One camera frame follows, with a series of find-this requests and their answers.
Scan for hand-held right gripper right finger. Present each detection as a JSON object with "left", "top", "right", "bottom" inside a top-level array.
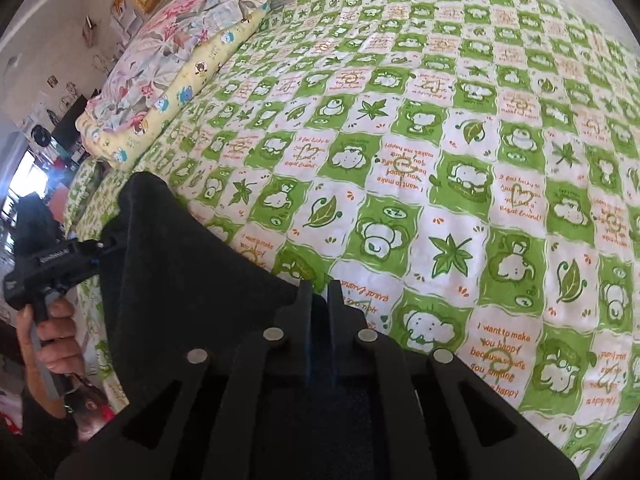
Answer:
[{"left": 325, "top": 280, "right": 582, "bottom": 480}]

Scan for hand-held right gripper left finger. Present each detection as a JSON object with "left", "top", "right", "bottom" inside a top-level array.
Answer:
[{"left": 54, "top": 280, "right": 323, "bottom": 480}]

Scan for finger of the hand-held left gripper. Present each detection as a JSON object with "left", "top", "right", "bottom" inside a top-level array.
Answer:
[{"left": 75, "top": 237, "right": 123, "bottom": 268}]

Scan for black pants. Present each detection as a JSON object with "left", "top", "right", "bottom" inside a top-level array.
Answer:
[{"left": 97, "top": 172, "right": 416, "bottom": 480}]

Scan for person's left forearm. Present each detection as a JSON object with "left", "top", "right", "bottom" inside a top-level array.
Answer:
[{"left": 22, "top": 385, "right": 68, "bottom": 418}]

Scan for person's left hand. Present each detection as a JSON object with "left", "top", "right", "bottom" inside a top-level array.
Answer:
[{"left": 16, "top": 299, "right": 87, "bottom": 393}]

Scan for pink pillow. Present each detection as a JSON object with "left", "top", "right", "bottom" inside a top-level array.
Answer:
[{"left": 49, "top": 184, "right": 70, "bottom": 223}]

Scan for green checked pillow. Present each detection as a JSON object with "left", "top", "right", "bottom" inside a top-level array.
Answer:
[{"left": 65, "top": 160, "right": 107, "bottom": 223}]

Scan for yellow cartoon print pillow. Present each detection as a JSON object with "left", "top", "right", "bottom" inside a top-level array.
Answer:
[{"left": 75, "top": 7, "right": 273, "bottom": 171}]

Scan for black monitor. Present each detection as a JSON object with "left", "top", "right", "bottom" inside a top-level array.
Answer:
[{"left": 50, "top": 95, "right": 90, "bottom": 150}]

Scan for green checked printed bedsheet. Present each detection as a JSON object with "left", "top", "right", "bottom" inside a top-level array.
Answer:
[{"left": 65, "top": 0, "right": 640, "bottom": 480}]

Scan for floral pillow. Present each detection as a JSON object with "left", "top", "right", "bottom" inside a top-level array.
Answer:
[{"left": 85, "top": 0, "right": 283, "bottom": 131}]

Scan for wall papers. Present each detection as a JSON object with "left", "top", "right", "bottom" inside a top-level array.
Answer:
[{"left": 111, "top": 0, "right": 147, "bottom": 38}]

